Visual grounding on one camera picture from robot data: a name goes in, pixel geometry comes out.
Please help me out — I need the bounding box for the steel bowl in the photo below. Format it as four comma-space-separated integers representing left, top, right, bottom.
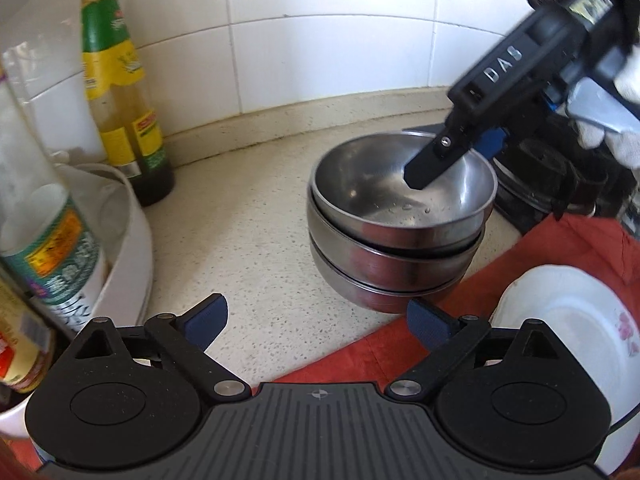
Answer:
309, 130, 498, 250
306, 197, 485, 292
309, 240, 464, 314

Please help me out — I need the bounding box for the white gloved right hand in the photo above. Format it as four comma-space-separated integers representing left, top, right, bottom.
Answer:
564, 46, 639, 174

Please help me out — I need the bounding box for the white round rack tray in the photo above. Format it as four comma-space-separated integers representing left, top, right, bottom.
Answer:
0, 161, 155, 441

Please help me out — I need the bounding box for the red cloth mat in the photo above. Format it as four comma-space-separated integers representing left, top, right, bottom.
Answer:
279, 214, 639, 388

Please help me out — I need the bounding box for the white floral plate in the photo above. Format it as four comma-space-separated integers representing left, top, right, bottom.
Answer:
462, 266, 639, 477

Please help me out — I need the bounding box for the brown sauce bottle red label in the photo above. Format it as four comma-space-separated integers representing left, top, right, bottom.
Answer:
0, 270, 55, 393

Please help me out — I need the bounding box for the clear vinegar bottle green label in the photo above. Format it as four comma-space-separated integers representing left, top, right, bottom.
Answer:
1, 75, 108, 333

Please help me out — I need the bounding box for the yellow green label sauce bottle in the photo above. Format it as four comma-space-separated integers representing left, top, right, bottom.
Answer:
80, 0, 175, 207

